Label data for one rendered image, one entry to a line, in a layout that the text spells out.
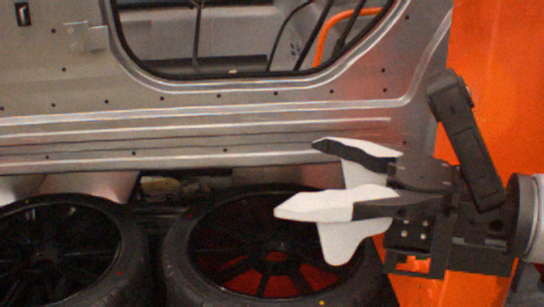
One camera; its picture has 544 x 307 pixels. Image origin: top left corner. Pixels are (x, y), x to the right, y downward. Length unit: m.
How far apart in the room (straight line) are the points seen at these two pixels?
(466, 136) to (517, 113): 0.52
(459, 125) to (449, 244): 0.09
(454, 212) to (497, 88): 0.48
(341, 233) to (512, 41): 0.54
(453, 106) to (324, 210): 0.12
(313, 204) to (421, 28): 1.06
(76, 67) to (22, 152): 0.29
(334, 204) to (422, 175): 0.09
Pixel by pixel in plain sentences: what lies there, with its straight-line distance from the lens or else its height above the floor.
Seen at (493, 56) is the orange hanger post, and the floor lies 1.22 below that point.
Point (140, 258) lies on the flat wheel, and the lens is 1.55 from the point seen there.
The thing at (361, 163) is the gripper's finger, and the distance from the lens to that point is 0.50.
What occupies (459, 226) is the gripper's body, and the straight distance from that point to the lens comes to 0.46.
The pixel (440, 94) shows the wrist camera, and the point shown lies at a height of 1.32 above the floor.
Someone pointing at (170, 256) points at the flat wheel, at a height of 0.50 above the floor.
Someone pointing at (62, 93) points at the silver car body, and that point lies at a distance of 1.42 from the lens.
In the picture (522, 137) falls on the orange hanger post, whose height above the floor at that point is 1.08.
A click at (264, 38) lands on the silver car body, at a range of 2.11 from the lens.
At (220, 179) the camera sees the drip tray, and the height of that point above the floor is 0.00.
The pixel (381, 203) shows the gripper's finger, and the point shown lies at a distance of 0.39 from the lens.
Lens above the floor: 1.46
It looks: 29 degrees down
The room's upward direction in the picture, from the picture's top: straight up
